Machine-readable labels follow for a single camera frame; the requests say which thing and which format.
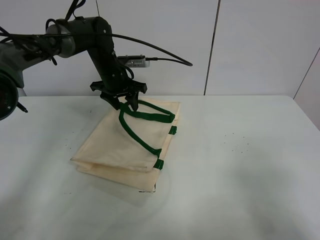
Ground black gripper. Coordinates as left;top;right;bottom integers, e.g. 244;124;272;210
90;73;147;112

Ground cream linen bag green handles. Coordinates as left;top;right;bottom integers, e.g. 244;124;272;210
71;98;181;192

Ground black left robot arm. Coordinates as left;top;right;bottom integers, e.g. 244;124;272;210
0;17;147;120

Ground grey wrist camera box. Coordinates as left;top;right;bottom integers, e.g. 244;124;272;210
117;55;150;68

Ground black camera cable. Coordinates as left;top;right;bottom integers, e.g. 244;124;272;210
109;33;194;67

